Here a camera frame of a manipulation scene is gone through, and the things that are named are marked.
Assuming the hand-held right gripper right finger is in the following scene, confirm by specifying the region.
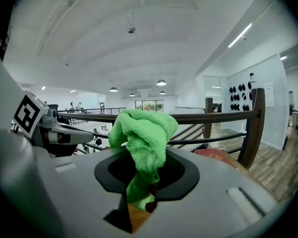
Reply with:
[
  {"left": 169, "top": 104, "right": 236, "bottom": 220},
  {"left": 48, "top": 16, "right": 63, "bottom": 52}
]
[{"left": 132, "top": 145, "right": 279, "bottom": 238}]

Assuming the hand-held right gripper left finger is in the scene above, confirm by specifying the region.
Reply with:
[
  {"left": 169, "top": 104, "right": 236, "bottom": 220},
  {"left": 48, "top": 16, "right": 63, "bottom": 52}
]
[{"left": 33, "top": 145, "right": 138, "bottom": 238}]

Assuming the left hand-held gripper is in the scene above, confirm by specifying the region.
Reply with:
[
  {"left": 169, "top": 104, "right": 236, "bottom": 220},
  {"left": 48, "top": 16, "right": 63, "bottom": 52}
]
[{"left": 13, "top": 90, "right": 94, "bottom": 157}]

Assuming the green cloth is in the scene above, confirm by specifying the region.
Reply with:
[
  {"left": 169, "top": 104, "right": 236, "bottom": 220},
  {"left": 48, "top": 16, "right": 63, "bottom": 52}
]
[{"left": 108, "top": 109, "right": 179, "bottom": 211}]

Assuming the black metal railing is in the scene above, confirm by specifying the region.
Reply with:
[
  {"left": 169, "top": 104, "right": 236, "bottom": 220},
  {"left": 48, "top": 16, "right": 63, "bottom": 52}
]
[{"left": 57, "top": 107, "right": 126, "bottom": 115}]

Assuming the red patterned object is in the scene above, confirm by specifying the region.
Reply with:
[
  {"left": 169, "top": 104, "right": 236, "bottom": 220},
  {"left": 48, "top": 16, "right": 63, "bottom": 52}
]
[{"left": 194, "top": 147, "right": 242, "bottom": 170}]

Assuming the large window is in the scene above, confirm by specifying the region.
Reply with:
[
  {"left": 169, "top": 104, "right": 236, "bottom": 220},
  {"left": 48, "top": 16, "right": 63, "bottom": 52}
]
[{"left": 135, "top": 99, "right": 165, "bottom": 113}]

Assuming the dark wooden stair railing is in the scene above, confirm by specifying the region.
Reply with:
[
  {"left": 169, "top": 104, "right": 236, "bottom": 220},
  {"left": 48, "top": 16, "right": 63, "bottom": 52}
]
[{"left": 57, "top": 88, "right": 266, "bottom": 170}]

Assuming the white desk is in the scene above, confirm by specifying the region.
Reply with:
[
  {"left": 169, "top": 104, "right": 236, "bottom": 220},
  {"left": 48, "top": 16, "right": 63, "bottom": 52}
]
[{"left": 290, "top": 111, "right": 298, "bottom": 129}]

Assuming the white paper sheet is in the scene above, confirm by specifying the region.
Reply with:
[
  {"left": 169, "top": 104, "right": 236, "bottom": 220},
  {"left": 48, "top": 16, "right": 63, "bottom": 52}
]
[{"left": 264, "top": 81, "right": 276, "bottom": 108}]

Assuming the long ceiling strip light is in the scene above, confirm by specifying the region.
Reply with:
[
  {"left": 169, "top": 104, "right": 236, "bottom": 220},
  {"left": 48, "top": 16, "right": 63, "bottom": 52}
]
[{"left": 227, "top": 22, "right": 253, "bottom": 49}]

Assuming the group of black wall-hung items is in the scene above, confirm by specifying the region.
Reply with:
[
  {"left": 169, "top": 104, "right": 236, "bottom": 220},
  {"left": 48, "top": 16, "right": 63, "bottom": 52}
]
[{"left": 228, "top": 81, "right": 253, "bottom": 112}]

